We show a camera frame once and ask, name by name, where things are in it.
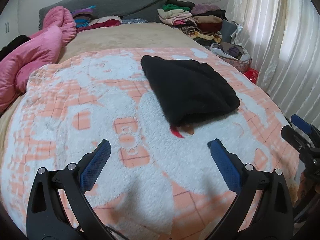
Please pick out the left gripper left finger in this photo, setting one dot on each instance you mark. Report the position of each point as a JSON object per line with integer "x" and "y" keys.
{"x": 46, "y": 216}

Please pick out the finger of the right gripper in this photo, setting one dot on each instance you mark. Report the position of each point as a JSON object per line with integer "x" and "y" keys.
{"x": 298, "y": 142}
{"x": 301, "y": 124}

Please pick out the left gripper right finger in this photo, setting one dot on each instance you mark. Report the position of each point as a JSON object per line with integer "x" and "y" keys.
{"x": 262, "y": 208}

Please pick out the black sweater orange cuffs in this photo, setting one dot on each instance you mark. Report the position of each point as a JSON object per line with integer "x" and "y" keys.
{"x": 184, "y": 93}

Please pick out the floral basket with clothes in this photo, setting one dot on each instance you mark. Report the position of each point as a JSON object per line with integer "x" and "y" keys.
{"x": 233, "y": 54}

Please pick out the pile of folded clothes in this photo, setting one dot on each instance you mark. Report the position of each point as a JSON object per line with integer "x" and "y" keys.
{"x": 202, "y": 23}

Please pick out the green and black clothes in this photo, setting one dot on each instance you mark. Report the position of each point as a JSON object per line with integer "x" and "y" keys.
{"x": 15, "y": 43}

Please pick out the red and cream folded clothes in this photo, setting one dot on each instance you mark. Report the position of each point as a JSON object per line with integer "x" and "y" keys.
{"x": 103, "y": 22}

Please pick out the right hand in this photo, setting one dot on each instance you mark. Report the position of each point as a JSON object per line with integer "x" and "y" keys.
{"x": 308, "y": 191}

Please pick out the red plastic bag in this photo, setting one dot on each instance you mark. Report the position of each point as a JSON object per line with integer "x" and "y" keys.
{"x": 252, "y": 75}

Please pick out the white curtain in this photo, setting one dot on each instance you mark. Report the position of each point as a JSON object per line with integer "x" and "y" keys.
{"x": 282, "y": 38}

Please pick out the peach white plaid blanket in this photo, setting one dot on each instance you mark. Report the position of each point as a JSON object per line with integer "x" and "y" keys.
{"x": 159, "y": 182}

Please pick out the pink quilted comforter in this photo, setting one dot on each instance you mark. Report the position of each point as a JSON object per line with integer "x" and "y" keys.
{"x": 44, "y": 48}

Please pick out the beige fleece bed sheet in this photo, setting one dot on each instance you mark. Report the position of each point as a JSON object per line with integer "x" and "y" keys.
{"x": 145, "y": 36}

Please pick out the grey headboard cushion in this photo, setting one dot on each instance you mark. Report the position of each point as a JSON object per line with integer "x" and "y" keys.
{"x": 127, "y": 9}

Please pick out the white wardrobe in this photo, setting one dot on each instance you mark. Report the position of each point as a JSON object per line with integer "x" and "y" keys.
{"x": 9, "y": 31}

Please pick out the striped purple blue garment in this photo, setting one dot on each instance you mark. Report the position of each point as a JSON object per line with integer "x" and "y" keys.
{"x": 82, "y": 17}

